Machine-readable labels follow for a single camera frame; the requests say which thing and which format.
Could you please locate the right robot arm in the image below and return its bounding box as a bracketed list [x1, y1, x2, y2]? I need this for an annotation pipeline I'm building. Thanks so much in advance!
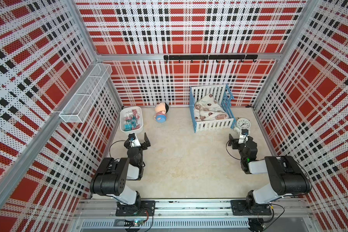
[226, 135, 312, 209]

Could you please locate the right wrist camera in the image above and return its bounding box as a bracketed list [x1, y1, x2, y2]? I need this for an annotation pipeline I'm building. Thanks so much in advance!
[239, 129, 249, 144]

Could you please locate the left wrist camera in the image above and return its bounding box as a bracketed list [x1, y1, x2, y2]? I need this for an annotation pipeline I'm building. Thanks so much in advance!
[128, 133, 141, 148]

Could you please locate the patterned baby blanket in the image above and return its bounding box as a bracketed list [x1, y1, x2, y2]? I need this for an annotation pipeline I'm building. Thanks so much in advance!
[194, 94, 229, 122]

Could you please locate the white wire mesh shelf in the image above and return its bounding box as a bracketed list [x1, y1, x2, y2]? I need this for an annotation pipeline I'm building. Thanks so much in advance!
[60, 63, 112, 123]

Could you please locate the blue white toy crib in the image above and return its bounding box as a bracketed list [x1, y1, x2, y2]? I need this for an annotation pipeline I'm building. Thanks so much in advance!
[189, 85, 236, 132]

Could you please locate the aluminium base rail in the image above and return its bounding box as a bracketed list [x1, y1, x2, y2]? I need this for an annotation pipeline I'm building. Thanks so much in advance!
[70, 198, 320, 232]

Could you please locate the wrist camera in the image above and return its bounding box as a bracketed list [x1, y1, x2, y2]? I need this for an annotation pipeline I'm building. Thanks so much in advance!
[239, 129, 249, 144]
[128, 133, 141, 148]

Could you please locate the white alarm clock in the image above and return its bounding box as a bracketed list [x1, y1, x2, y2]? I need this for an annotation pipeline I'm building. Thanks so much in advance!
[234, 118, 251, 133]

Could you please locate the black hook rail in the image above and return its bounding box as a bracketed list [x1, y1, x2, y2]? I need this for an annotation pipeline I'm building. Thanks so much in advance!
[163, 54, 258, 61]

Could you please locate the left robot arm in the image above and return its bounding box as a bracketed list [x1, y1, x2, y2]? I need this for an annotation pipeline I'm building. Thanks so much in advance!
[90, 133, 151, 215]

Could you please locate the white plastic storage box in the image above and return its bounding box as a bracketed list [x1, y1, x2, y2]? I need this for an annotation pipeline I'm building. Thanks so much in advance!
[120, 106, 144, 135]

